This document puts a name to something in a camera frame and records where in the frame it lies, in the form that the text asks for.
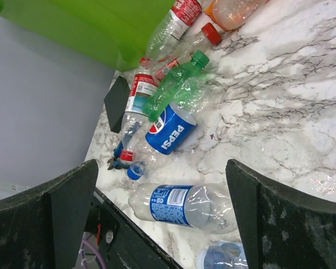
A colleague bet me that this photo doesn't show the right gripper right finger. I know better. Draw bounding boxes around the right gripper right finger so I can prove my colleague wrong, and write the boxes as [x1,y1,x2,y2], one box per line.
[225,159,336,268]

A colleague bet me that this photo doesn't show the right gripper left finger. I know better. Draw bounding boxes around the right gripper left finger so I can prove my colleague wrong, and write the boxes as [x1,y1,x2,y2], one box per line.
[0,160,98,268]

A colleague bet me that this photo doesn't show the blue label water bottle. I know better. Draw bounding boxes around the blue label water bottle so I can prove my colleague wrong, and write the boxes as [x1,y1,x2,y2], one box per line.
[128,183,237,234]

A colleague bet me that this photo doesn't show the crushed orange label bottle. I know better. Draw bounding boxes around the crushed orange label bottle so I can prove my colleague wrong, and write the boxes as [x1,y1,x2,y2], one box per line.
[201,0,267,31]

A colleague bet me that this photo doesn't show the green plastic bin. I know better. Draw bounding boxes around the green plastic bin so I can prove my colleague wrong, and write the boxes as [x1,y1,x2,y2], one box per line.
[0,0,173,72]

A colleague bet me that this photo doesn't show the clear crushed water bottle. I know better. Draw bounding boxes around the clear crushed water bottle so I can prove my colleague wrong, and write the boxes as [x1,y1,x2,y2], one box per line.
[196,241,248,269]

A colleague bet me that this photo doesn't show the black foam block left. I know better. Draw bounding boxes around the black foam block left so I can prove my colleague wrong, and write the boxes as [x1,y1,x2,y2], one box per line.
[104,76,130,133]

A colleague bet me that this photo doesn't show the pepsi bottle centre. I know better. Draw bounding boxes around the pepsi bottle centre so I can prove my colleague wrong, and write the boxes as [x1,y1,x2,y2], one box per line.
[127,78,210,180]

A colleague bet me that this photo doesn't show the red white label bottle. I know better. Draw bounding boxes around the red white label bottle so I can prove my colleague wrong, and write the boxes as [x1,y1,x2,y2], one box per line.
[121,58,158,153]

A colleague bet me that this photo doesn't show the green plastic bottle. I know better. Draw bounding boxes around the green plastic bottle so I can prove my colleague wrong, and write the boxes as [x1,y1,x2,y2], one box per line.
[142,50,210,122]

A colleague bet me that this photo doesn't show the small red label bottle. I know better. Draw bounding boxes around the small red label bottle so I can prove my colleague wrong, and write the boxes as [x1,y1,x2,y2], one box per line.
[150,22,222,84]

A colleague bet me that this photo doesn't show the red label clear bottle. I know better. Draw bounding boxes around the red label clear bottle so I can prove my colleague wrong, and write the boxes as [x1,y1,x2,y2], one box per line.
[145,0,202,61]

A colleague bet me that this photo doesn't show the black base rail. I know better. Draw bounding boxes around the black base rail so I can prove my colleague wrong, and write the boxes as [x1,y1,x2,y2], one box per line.
[84,189,181,268]

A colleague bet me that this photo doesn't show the blue handled pliers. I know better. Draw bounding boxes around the blue handled pliers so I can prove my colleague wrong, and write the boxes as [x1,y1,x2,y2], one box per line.
[108,122,141,170]

